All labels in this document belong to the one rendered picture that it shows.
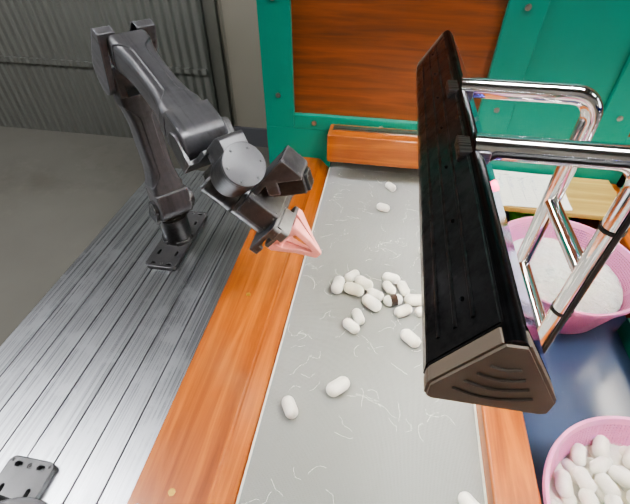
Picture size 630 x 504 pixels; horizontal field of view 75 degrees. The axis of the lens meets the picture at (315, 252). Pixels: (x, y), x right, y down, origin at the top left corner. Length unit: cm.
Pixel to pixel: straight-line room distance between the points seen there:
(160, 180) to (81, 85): 227
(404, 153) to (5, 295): 174
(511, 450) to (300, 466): 27
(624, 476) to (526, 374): 43
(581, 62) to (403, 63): 35
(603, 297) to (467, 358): 66
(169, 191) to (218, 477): 54
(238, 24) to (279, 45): 156
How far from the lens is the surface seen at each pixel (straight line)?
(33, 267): 224
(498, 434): 63
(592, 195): 111
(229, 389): 63
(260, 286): 74
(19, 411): 85
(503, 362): 27
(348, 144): 99
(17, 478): 78
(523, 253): 72
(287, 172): 55
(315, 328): 70
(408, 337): 69
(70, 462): 76
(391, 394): 65
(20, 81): 339
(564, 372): 85
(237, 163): 53
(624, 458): 73
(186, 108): 63
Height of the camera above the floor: 130
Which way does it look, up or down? 43 degrees down
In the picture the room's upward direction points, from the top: straight up
